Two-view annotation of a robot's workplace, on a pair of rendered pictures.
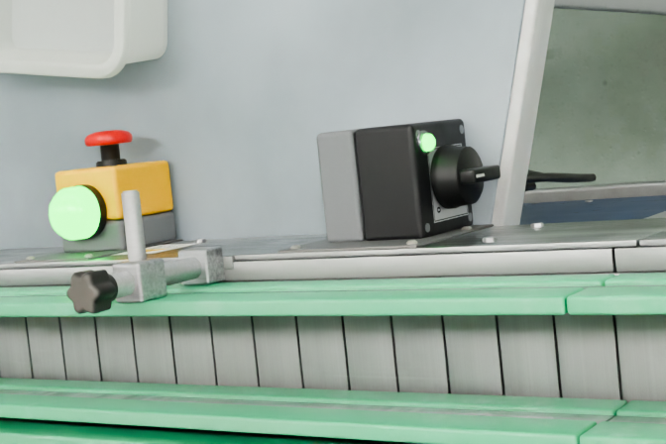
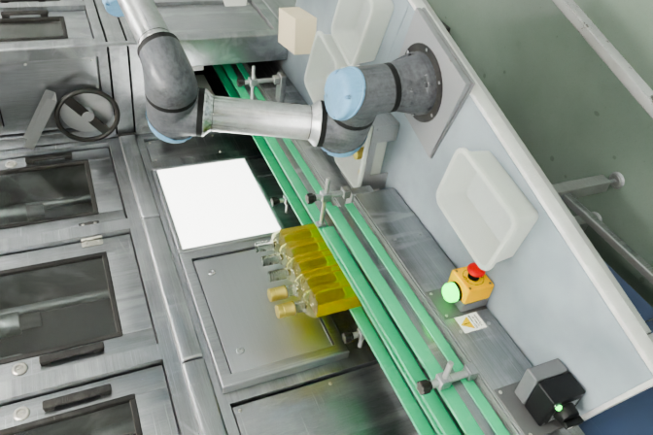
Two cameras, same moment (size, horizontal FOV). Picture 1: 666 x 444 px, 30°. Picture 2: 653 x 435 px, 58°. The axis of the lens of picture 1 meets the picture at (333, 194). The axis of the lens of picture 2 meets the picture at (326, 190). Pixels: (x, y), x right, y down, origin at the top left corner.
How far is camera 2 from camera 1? 91 cm
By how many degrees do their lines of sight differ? 43
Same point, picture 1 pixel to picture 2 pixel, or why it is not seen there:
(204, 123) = (511, 288)
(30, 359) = not seen: hidden behind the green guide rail
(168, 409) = (435, 411)
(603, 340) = not seen: outside the picture
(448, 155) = (565, 413)
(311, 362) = not seen: hidden behind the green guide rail
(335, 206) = (521, 388)
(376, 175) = (536, 399)
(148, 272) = (445, 384)
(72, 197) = (451, 293)
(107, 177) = (465, 291)
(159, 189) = (485, 293)
